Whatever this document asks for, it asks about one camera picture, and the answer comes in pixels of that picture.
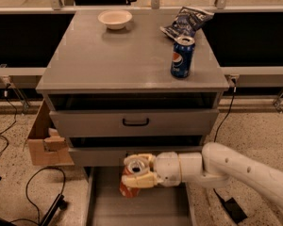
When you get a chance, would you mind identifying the black power adapter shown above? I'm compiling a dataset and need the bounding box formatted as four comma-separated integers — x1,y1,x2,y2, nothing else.
223,198,247,224

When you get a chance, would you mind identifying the black chair base leg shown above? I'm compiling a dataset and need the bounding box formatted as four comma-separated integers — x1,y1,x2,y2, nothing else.
39,194,68,226

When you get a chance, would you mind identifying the black floor cable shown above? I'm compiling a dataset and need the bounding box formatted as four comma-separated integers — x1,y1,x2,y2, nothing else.
9,166,67,225

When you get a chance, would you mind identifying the blue pepsi can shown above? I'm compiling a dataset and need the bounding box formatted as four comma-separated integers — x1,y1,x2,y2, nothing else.
171,36,195,78

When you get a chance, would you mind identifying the grey top drawer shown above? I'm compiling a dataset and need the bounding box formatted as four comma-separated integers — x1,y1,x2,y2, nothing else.
50,109,219,137

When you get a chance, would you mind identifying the grey drawer cabinet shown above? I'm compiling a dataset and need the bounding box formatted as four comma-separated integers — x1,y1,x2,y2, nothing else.
35,8,230,226

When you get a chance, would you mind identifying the white bowl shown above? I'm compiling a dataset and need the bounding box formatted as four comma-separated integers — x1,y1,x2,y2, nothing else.
98,9,132,30

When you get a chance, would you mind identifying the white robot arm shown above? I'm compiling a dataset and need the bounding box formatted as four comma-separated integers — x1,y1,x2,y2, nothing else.
122,142,283,209

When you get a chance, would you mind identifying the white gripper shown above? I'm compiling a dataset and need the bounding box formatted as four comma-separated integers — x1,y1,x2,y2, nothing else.
122,152,181,188

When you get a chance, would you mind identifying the grey bottom drawer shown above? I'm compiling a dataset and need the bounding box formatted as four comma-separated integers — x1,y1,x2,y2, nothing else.
83,167,196,226

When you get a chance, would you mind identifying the brown cardboard box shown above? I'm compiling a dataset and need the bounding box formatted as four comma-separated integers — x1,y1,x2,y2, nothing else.
27,102,74,166

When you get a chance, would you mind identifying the black left wall cable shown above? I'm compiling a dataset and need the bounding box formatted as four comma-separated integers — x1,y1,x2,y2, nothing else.
0,84,19,162

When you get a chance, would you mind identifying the grey drawer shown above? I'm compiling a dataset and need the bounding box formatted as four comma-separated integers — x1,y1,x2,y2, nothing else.
69,146,202,167
83,167,196,226
50,109,219,137

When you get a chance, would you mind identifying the black right cable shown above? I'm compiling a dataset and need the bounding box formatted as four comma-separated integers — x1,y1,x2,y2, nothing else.
212,76,238,202

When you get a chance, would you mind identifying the blue chip bag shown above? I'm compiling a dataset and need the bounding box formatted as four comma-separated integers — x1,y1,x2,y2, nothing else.
160,7,214,40

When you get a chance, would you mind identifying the red coke can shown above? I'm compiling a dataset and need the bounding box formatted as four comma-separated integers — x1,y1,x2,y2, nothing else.
119,159,149,198

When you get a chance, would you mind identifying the grey middle drawer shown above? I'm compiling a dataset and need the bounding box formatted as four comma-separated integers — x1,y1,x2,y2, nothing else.
69,146,202,167

